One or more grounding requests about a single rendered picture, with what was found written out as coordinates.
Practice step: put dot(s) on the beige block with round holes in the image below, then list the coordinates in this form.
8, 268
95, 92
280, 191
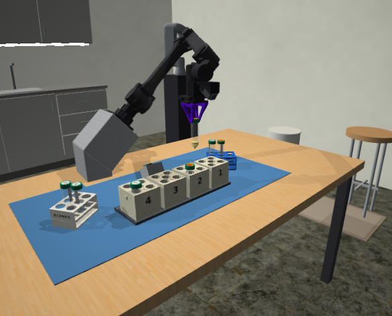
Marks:
143, 204

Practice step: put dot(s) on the white tube rack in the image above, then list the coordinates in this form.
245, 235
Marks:
64, 218

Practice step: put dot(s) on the beige bucket adapter with round holes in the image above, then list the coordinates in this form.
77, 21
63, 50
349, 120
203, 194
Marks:
172, 185
196, 183
219, 170

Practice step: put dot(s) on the blue tube rack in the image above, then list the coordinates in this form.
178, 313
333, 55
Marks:
232, 163

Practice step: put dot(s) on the blue bench mat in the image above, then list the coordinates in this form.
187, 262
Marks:
66, 253

